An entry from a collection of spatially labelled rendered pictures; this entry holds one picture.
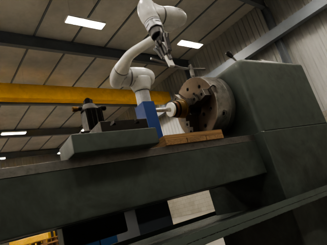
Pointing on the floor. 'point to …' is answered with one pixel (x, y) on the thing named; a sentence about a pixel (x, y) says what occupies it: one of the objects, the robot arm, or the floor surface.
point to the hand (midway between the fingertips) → (169, 61)
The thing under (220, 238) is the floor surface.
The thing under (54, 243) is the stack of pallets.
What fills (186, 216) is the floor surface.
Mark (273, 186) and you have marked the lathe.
